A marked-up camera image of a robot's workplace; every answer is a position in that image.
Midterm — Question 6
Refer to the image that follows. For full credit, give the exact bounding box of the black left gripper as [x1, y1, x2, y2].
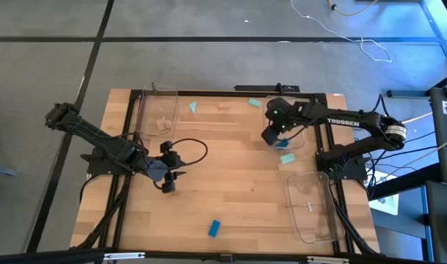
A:
[160, 141, 187, 194]

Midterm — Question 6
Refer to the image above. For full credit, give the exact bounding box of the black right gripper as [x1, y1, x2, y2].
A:
[261, 96, 296, 147]

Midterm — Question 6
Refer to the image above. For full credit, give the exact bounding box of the clear plastic bin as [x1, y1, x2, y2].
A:
[134, 84, 180, 139]
[264, 95, 308, 150]
[283, 171, 346, 245]

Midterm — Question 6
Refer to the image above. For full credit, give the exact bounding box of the white paper sheet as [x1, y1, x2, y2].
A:
[368, 168, 400, 216]

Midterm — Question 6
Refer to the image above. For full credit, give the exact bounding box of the black metal beam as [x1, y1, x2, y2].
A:
[366, 163, 441, 201]

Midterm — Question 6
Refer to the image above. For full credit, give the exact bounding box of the black stand foot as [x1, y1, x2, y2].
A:
[387, 89, 432, 99]

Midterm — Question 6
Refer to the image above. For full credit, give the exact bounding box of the black cart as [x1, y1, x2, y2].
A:
[428, 69, 447, 184]

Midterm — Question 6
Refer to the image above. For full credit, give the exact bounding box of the blue floor tape strip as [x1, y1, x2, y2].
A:
[0, 163, 18, 177]

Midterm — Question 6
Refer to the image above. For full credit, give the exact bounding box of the black cabinet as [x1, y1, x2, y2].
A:
[424, 181, 447, 264]

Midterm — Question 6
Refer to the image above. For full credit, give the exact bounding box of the blue metal stand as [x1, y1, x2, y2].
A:
[419, 0, 447, 70]

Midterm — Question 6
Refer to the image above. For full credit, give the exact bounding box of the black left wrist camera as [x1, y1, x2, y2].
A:
[167, 152, 183, 169]

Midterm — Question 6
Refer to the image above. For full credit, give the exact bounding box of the black camera cable loop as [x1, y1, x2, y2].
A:
[170, 138, 209, 170]

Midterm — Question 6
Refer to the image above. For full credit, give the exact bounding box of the black aluminium table frame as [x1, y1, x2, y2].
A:
[70, 89, 380, 256]

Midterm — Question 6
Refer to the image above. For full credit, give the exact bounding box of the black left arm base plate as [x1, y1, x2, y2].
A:
[79, 146, 137, 176]

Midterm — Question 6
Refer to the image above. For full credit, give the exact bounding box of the black cable bundle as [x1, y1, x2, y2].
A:
[335, 197, 379, 254]
[76, 175, 133, 251]

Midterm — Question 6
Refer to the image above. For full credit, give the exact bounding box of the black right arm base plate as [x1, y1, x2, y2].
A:
[314, 152, 368, 181]

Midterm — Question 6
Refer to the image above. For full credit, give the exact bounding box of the silver metal bracket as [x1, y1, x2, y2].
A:
[103, 252, 146, 261]
[305, 255, 351, 264]

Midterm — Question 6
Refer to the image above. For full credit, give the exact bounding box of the white floor cable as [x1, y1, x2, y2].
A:
[289, 0, 393, 63]

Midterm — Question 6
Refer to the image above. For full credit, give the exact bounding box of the yellow floor cable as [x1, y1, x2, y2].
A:
[327, 0, 378, 18]

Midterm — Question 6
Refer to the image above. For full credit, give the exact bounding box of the yellow extension cord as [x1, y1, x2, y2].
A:
[402, 111, 434, 125]

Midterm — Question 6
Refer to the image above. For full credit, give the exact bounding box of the black frame beam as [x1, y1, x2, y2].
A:
[0, 248, 447, 264]

